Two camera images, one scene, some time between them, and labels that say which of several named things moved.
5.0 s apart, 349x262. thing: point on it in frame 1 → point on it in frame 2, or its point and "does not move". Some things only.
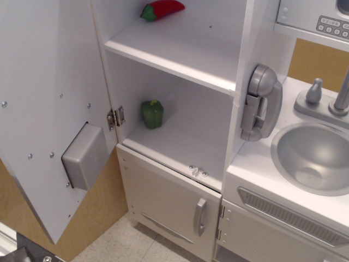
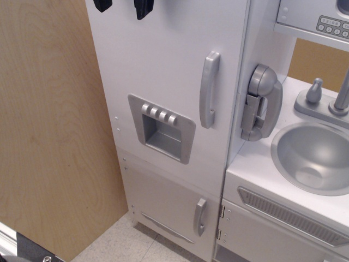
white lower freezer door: (174, 206) does not move
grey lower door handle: (199, 216) does not move
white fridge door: (53, 79) → (174, 81)
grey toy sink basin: (313, 156) does not move
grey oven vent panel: (297, 220) does not move
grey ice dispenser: (85, 155) → (164, 130)
